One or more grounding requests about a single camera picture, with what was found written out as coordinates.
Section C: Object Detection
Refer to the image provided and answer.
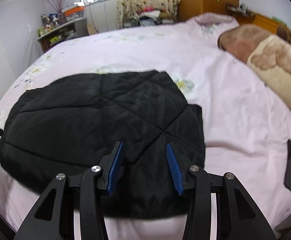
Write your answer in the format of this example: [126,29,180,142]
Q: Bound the black puffer jacket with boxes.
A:
[0,71,205,219]

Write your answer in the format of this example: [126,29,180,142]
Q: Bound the pile of clothes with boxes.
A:
[122,7,177,28]

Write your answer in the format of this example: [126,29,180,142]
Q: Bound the pink floral bed quilt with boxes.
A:
[0,14,291,227]

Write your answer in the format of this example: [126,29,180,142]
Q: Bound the wooden shelf cabinet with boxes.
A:
[37,17,89,53]

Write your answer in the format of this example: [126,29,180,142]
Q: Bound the bear pattern plush blanket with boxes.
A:
[218,24,291,109]

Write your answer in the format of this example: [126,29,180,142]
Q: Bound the orange lidded storage box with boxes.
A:
[61,4,85,21]

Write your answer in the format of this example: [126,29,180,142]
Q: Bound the purple flower branches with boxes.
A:
[47,0,66,24]

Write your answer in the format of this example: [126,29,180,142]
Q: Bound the wooden headboard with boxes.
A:
[226,4,291,34]

